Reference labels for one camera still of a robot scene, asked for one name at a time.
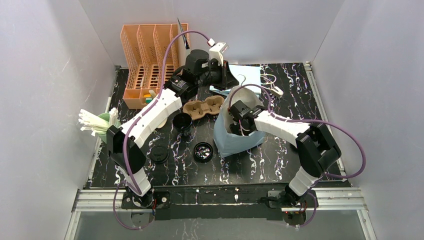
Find light blue paper bag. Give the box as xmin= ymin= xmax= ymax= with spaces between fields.
xmin=209 ymin=64 xmax=262 ymax=97
xmin=213 ymin=86 xmax=266 ymax=158

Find brown cardboard cup carrier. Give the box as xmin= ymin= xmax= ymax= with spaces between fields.
xmin=182 ymin=95 xmax=225 ymax=120

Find white paper coffee cup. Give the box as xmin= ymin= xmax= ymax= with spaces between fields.
xmin=156 ymin=118 xmax=168 ymax=129

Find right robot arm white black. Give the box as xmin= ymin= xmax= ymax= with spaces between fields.
xmin=228 ymin=100 xmax=342 ymax=206

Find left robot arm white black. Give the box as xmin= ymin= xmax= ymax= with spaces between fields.
xmin=106 ymin=42 xmax=239 ymax=197

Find flat light blue paper bag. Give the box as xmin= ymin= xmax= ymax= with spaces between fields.
xmin=209 ymin=64 xmax=262 ymax=97

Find grey folder in organizer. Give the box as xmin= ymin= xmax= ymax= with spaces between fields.
xmin=177 ymin=18 xmax=191 ymax=65

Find black cup with shiny contents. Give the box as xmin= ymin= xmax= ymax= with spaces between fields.
xmin=193 ymin=142 xmax=214 ymax=163

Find black cup upright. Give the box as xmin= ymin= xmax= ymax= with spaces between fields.
xmin=172 ymin=112 xmax=193 ymax=137

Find green yellow small items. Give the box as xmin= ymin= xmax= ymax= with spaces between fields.
xmin=142 ymin=89 xmax=157 ymax=104

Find orange plastic file organizer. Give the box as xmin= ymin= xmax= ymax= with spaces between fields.
xmin=120 ymin=24 xmax=185 ymax=109

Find black lid left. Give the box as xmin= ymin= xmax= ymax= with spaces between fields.
xmin=149 ymin=145 xmax=169 ymax=164

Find green straw holder cup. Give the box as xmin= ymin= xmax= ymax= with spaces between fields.
xmin=96 ymin=112 xmax=122 ymax=143

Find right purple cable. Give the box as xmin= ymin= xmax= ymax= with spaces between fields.
xmin=227 ymin=83 xmax=367 ymax=228

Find purple cable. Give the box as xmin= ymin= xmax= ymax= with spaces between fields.
xmin=112 ymin=30 xmax=216 ymax=231
xmin=227 ymin=83 xmax=367 ymax=228

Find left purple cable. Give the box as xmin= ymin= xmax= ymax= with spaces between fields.
xmin=112 ymin=30 xmax=216 ymax=231

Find black base rail bar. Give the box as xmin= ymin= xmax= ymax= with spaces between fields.
xmin=118 ymin=183 xmax=319 ymax=221

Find aluminium frame rail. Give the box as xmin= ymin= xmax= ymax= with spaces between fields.
xmin=65 ymin=184 xmax=376 ymax=240

